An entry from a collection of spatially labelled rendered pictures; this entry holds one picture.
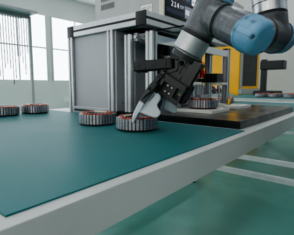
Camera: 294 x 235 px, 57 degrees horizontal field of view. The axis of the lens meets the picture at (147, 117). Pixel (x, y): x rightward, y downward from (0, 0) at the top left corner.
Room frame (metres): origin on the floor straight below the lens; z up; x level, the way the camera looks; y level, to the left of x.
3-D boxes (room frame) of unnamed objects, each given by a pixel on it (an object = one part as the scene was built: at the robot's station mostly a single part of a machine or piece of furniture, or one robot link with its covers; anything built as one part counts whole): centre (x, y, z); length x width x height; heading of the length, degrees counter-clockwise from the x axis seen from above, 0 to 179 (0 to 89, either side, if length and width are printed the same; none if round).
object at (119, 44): (1.28, -0.09, 0.92); 0.66 x 0.01 x 0.30; 140
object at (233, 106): (1.22, -0.37, 0.78); 0.15 x 0.15 x 0.01; 50
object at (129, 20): (1.33, -0.04, 1.09); 0.68 x 0.44 x 0.05; 140
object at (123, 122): (0.73, 0.03, 0.77); 0.11 x 0.11 x 0.04
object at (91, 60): (1.13, 0.23, 0.91); 0.28 x 0.03 x 0.32; 50
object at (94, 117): (0.83, 0.15, 0.77); 0.11 x 0.11 x 0.04
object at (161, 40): (1.19, -0.21, 1.03); 0.62 x 0.01 x 0.03; 140
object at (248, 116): (1.13, -0.28, 0.76); 0.64 x 0.47 x 0.02; 140
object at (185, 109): (1.03, -0.21, 0.78); 0.15 x 0.15 x 0.01; 50
